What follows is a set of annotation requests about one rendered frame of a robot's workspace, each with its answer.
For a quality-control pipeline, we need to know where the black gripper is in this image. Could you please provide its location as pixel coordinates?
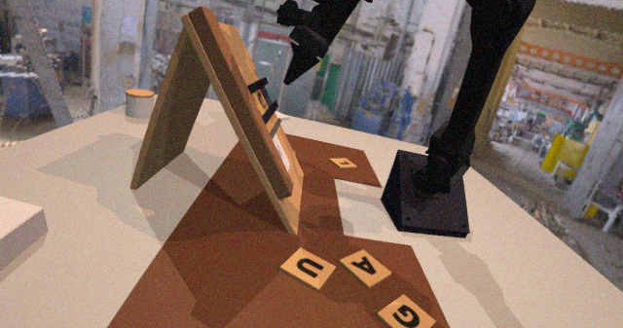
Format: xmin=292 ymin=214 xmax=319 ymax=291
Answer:
xmin=283 ymin=1 xmax=347 ymax=86

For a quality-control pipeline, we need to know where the white paper ticket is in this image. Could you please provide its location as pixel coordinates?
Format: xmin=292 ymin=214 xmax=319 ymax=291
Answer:
xmin=273 ymin=134 xmax=290 ymax=171

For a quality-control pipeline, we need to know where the pale pink flat card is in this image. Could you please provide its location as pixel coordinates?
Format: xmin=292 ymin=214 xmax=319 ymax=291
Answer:
xmin=275 ymin=111 xmax=290 ymax=120

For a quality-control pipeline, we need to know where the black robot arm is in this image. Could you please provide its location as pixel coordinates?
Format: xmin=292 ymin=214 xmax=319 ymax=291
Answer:
xmin=276 ymin=0 xmax=536 ymax=199

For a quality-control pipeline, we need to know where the wooden a-frame board stand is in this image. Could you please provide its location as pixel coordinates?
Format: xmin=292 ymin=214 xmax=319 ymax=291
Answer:
xmin=130 ymin=6 xmax=304 ymax=235

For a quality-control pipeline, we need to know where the grey cylindrical canister with orange lid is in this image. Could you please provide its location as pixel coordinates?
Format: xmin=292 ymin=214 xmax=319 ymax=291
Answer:
xmin=126 ymin=90 xmax=154 ymax=119

